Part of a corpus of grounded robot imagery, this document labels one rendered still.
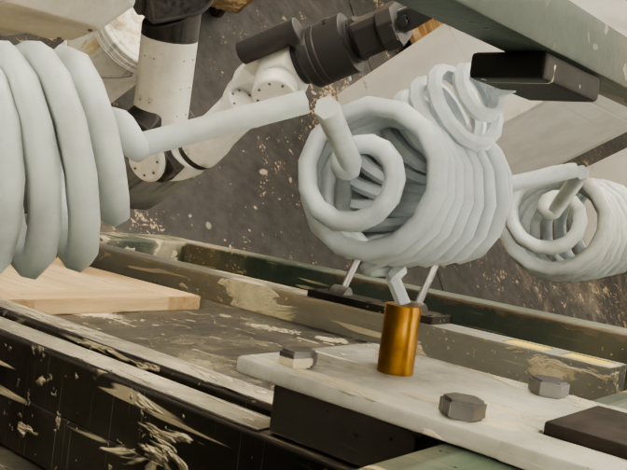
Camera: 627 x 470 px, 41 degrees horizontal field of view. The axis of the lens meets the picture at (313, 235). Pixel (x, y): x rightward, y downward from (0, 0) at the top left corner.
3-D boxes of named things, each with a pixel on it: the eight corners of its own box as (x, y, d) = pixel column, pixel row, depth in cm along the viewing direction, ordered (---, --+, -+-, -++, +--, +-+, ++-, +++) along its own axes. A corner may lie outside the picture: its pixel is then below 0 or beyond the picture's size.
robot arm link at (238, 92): (307, 84, 120) (251, 136, 128) (311, 49, 127) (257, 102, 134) (272, 59, 117) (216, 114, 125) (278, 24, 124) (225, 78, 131)
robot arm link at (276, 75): (338, 100, 118) (270, 127, 123) (341, 58, 126) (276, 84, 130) (300, 38, 111) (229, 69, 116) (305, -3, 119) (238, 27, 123)
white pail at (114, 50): (108, 57, 305) (188, -15, 278) (123, 129, 296) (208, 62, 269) (30, 35, 281) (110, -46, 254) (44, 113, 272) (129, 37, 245)
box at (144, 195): (134, 163, 186) (185, 126, 175) (146, 212, 182) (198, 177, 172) (89, 158, 176) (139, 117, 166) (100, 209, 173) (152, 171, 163)
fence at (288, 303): (101, 265, 151) (104, 243, 150) (621, 400, 90) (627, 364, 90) (77, 265, 147) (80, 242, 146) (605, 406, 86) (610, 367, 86)
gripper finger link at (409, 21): (447, 14, 114) (405, 32, 116) (438, -7, 113) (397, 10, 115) (446, 17, 112) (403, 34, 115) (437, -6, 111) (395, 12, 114)
